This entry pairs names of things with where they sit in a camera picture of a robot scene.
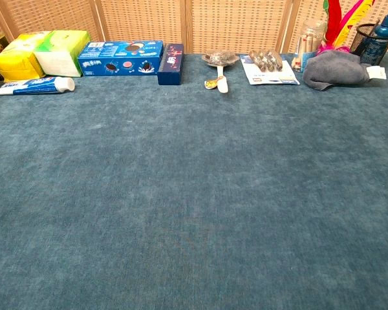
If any blue table cloth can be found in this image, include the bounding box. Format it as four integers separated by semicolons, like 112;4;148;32
0;51;388;310

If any green tissue pack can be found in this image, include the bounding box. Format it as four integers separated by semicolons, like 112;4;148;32
34;30;92;78

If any grey folded cloth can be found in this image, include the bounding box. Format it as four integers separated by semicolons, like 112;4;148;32
303;50;387;91

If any yellow tissue pack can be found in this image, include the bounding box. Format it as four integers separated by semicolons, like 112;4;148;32
0;31;52;83

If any blue cookie box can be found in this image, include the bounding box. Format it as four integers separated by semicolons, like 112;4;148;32
77;40;165;77

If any colourful feather shuttlecock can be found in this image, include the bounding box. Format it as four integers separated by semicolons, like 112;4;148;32
316;0;376;56

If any woven rattan folding screen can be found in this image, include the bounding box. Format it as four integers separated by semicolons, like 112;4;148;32
0;0;388;55

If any dark blue narrow box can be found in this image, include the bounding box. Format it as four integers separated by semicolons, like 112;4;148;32
156;43;185;86

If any white blue toothpaste tube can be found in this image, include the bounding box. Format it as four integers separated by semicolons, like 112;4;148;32
0;76;76;96

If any clear jar of sticks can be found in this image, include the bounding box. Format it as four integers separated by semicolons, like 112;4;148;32
291;18;328;74

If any black mesh pen holder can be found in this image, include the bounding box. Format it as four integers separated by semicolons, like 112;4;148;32
350;23;388;66

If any blue spray bottle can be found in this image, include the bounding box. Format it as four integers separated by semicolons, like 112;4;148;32
373;0;388;39

